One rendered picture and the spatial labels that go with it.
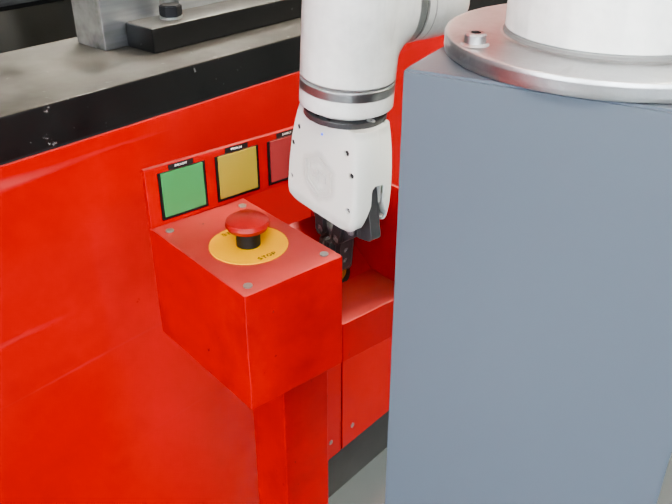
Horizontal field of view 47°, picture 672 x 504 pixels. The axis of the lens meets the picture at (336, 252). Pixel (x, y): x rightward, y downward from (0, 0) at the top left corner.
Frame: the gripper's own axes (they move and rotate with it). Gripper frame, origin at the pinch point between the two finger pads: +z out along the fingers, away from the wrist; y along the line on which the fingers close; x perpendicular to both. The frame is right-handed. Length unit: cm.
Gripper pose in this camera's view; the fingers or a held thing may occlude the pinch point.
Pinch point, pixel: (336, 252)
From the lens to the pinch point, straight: 77.4
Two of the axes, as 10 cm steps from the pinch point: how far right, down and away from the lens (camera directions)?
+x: 7.6, -3.2, 5.6
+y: 6.4, 4.5, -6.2
